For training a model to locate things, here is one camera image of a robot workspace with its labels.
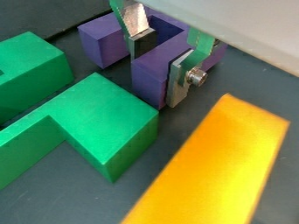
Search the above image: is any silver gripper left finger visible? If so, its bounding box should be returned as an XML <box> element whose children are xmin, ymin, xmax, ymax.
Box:
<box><xmin>108</xmin><ymin>0</ymin><xmax>158</xmax><ymax>60</ymax></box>

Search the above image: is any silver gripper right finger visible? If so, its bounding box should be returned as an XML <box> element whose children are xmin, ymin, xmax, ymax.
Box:
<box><xmin>164</xmin><ymin>27</ymin><xmax>222</xmax><ymax>109</ymax></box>

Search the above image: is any purple U-shaped block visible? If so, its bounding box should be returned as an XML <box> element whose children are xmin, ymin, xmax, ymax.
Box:
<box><xmin>77</xmin><ymin>6</ymin><xmax>230</xmax><ymax>111</ymax></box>

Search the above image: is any yellow long bar block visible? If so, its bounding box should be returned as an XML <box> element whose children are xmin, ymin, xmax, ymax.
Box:
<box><xmin>121</xmin><ymin>94</ymin><xmax>290</xmax><ymax>224</ymax></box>

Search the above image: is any green zigzag block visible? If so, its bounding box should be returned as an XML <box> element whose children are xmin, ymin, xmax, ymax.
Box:
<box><xmin>0</xmin><ymin>32</ymin><xmax>159</xmax><ymax>189</ymax></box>

